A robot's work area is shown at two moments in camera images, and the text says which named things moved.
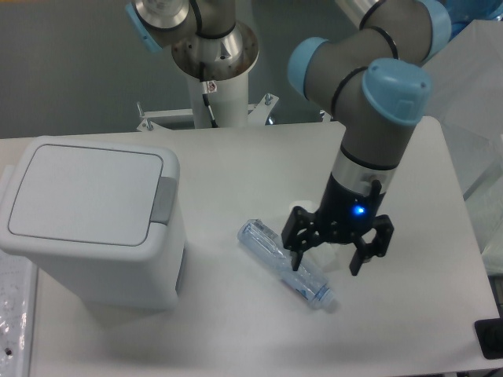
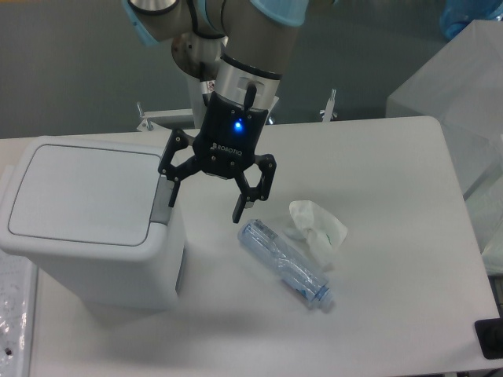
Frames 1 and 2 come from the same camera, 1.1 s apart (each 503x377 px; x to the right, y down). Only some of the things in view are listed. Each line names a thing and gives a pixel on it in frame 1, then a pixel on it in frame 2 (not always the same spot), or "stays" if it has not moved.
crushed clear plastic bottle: [268, 247] stays
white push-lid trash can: [103, 218] stays
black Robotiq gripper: [345, 210] to [225, 146]
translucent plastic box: [465, 94] stays
